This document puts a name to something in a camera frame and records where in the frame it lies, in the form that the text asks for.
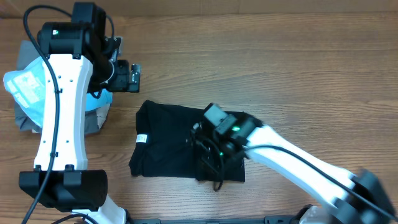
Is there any white pink folded garment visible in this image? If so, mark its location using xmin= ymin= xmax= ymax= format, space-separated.
xmin=96 ymin=104 xmax=111 ymax=129

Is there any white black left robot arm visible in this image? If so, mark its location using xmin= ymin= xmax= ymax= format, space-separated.
xmin=19 ymin=19 xmax=139 ymax=223

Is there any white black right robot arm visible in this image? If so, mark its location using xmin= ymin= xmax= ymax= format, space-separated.
xmin=191 ymin=111 xmax=397 ymax=223

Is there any grey folded garment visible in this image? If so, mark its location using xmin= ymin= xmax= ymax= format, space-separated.
xmin=14 ymin=40 xmax=100 ymax=135

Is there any light blue folded shirt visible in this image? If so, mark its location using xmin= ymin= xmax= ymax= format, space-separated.
xmin=3 ymin=57 xmax=113 ymax=129

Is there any black t-shirt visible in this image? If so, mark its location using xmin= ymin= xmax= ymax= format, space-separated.
xmin=128 ymin=100 xmax=259 ymax=184

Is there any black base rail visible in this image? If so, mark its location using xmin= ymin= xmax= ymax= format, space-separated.
xmin=131 ymin=215 xmax=295 ymax=224

